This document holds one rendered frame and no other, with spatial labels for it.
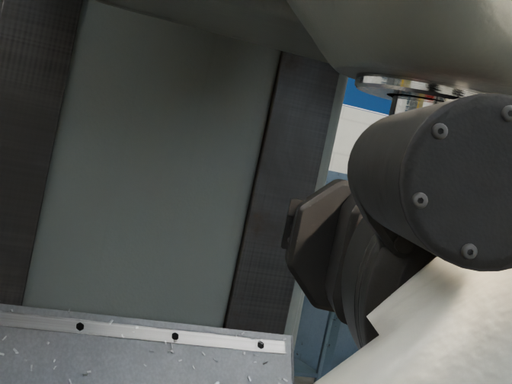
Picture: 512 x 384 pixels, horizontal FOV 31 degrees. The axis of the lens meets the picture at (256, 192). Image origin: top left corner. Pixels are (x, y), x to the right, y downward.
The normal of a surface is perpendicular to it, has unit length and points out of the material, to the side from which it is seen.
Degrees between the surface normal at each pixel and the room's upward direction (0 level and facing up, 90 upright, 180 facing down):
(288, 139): 90
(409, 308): 49
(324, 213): 89
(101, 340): 63
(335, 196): 89
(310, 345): 90
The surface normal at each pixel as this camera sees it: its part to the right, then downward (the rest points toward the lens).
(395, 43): -0.68, 0.56
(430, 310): -0.59, -0.78
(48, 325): 0.47, -0.32
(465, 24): -0.32, 0.60
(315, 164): 0.42, 0.14
